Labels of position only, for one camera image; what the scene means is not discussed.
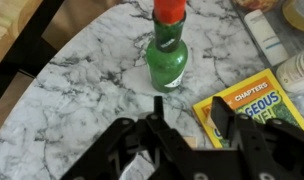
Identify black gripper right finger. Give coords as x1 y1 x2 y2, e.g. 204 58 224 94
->
211 96 235 140

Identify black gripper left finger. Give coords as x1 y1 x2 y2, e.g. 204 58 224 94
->
154 96 164 118

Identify wooden block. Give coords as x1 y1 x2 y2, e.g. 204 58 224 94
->
184 137 197 148

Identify green glass bottle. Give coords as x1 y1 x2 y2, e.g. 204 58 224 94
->
146 0 188 93

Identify white pill bottle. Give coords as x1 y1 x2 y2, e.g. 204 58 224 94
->
276 50 304 93

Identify clear plastic box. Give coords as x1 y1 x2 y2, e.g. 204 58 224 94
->
231 0 304 94

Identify yellow picture book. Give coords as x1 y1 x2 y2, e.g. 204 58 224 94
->
193 69 304 148

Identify white tube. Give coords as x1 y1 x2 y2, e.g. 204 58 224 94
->
244 9 289 66

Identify yellow lid jar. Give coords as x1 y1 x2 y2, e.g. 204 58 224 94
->
282 0 304 32

